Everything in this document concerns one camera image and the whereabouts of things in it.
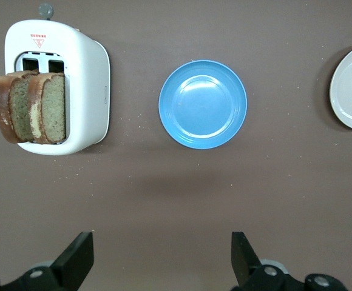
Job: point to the white two-slot toaster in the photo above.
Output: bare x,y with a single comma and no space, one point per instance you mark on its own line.
85,91

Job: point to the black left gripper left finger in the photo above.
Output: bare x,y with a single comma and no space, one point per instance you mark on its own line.
69,266

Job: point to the brown bread slice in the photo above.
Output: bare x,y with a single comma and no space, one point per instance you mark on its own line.
53,106
16,103

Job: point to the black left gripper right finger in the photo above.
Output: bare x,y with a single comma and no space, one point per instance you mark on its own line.
245,266

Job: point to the blue plate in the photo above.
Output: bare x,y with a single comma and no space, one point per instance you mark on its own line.
203,104

